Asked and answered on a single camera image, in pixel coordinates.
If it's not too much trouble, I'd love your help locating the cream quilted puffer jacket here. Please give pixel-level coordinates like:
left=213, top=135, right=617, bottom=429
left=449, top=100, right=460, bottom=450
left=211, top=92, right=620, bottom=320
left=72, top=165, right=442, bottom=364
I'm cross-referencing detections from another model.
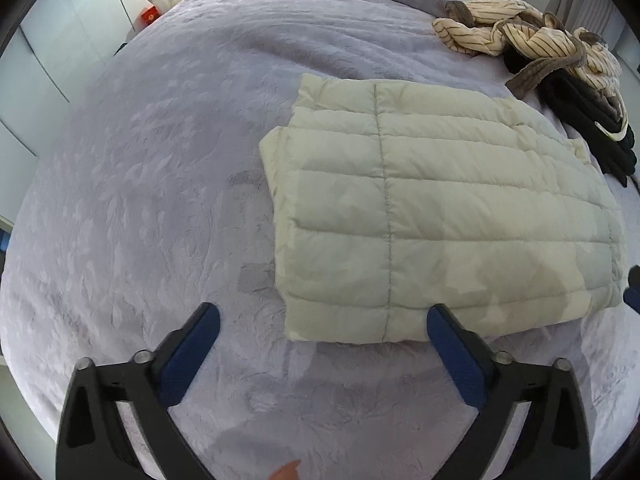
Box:
left=258, top=72, right=628, bottom=345

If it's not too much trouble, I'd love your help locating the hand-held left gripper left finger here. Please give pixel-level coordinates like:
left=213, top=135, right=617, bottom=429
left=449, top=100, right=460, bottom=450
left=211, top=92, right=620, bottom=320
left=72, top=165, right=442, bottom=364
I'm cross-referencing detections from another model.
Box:
left=55, top=302, right=222, bottom=480

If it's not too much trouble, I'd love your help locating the white wardrobe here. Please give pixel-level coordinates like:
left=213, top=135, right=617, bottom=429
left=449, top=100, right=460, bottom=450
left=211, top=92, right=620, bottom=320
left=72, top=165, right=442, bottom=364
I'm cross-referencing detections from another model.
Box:
left=0, top=0, right=136, bottom=226

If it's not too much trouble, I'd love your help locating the person's left hand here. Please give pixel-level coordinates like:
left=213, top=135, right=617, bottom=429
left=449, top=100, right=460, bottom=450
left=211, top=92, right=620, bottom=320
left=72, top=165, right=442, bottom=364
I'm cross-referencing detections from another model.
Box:
left=267, top=459, right=302, bottom=480

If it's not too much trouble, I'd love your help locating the lilac embossed bed blanket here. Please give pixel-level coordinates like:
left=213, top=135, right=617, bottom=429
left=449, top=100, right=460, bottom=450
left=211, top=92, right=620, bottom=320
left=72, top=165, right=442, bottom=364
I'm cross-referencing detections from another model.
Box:
left=0, top=0, right=640, bottom=480

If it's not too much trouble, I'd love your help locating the black folded garment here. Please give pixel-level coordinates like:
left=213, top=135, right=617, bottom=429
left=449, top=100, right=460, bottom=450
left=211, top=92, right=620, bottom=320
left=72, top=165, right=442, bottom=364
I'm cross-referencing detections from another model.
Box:
left=502, top=52, right=638, bottom=188

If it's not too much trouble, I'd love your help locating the cream striped robe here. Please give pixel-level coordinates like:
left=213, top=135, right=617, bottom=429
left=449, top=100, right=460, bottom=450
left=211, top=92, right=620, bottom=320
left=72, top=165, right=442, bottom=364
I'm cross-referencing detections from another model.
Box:
left=432, top=0, right=628, bottom=143

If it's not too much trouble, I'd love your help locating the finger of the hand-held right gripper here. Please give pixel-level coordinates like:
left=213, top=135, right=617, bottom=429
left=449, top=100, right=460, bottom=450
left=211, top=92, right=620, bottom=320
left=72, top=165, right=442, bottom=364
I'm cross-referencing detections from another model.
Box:
left=622, top=265, right=640, bottom=313

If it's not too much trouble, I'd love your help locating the pale curtain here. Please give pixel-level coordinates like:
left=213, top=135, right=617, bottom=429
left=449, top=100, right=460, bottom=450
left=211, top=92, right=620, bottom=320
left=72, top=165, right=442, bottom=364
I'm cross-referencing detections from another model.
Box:
left=545, top=0, right=631, bottom=61

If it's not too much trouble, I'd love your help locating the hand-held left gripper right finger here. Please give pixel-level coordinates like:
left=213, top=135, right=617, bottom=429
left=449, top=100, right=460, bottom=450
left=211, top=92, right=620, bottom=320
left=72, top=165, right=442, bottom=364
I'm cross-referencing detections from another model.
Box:
left=425, top=302, right=593, bottom=480

